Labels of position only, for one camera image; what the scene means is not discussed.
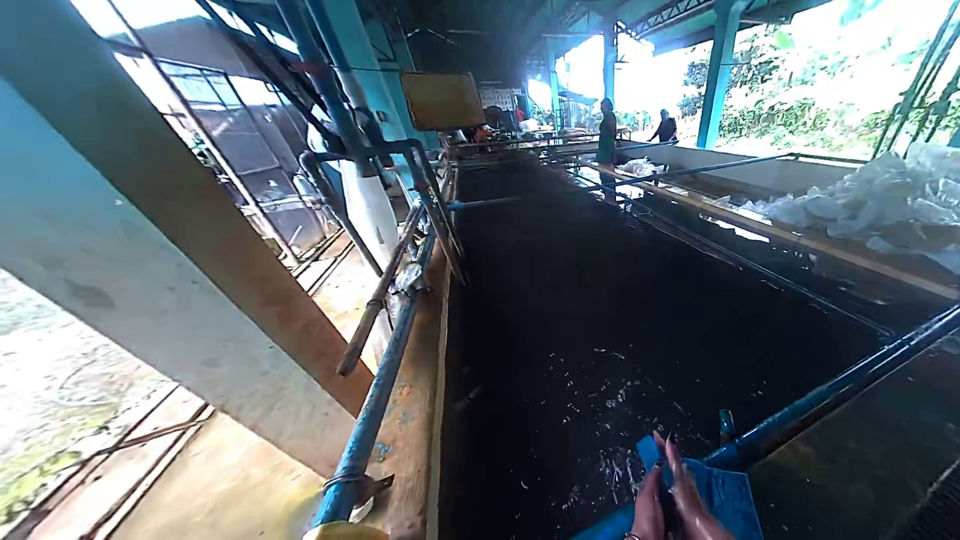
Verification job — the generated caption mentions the person's right hand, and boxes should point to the person's right hand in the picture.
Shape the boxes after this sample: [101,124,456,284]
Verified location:
[653,431,736,540]

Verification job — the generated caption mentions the person's left hand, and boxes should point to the person's left hand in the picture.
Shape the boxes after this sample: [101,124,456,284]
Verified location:
[632,462,666,540]

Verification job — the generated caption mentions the blue flat panel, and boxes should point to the blue flat panel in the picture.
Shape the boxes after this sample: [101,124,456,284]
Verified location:
[636,435,763,540]

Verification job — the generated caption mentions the wet thick blue pipe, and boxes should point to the wet thick blue pipe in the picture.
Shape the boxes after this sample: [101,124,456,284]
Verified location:
[570,303,960,540]

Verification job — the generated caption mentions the thin dark submerged pipe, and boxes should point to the thin dark submerged pipe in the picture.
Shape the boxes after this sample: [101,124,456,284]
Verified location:
[618,196,895,338]

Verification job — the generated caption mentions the concrete tank edge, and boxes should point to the concrete tank edge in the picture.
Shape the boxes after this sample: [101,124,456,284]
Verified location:
[348,168,460,540]

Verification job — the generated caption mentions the weathered long blue pipe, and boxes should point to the weathered long blue pipe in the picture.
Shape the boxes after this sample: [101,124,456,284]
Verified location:
[312,228,437,530]

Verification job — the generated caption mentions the long thin blue crossing pipe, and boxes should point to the long thin blue crossing pipe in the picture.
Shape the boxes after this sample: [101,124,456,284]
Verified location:
[447,153,799,212]

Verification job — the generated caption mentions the small heap of plastic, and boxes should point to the small heap of plastic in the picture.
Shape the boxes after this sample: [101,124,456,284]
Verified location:
[618,156,665,180]

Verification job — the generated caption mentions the yellow rounded object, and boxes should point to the yellow rounded object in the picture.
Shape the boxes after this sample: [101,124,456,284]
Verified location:
[303,521,390,540]

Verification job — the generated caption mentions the crumpled clear plastic piece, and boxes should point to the crumpled clear plastic piece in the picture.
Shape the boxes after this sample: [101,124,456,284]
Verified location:
[392,261,428,298]

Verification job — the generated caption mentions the brown wooden pole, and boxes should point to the brown wooden pole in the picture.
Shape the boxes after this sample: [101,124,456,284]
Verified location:
[337,204,425,378]

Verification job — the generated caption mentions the pile of clear plastic sheets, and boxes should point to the pile of clear plastic sheets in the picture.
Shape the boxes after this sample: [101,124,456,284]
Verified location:
[738,142,960,274]

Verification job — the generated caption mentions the white wrapped column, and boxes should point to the white wrapped column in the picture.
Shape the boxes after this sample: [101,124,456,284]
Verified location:
[339,157,400,369]

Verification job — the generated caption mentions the green trees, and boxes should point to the green trees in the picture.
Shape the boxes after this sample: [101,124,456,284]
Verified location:
[678,0,960,160]

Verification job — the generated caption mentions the brown rectangular hanging board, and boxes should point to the brown rectangular hanging board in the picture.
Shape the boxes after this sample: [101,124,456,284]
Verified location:
[400,72,488,132]

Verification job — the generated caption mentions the dark blue bent pipes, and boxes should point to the dark blue bent pipes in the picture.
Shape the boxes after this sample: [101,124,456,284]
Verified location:
[275,0,468,286]

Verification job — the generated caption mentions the concrete pillar with turquoise paint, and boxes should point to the concrete pillar with turquoise paint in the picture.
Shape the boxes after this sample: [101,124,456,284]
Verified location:
[0,0,375,480]

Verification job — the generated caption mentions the rusty metal bracket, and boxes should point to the rusty metal bracket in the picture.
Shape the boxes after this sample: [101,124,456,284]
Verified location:
[351,474,396,511]

